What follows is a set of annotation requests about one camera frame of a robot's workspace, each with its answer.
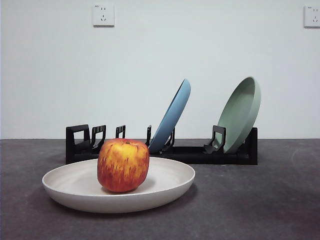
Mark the red yellow apple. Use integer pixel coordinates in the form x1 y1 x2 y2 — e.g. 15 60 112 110
96 137 150 193

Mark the cream yellow plate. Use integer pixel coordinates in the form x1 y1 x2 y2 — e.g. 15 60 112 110
41 156 196 214

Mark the blue plate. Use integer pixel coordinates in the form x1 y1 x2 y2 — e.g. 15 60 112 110
147 77 192 154

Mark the black plate rack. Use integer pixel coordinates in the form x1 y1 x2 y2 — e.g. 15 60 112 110
65 124 258 166

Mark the green plate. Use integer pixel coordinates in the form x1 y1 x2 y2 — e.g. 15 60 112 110
216 76 262 154

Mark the white wall socket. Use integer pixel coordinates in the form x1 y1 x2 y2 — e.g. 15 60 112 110
303 5 320 28
92 3 115 28

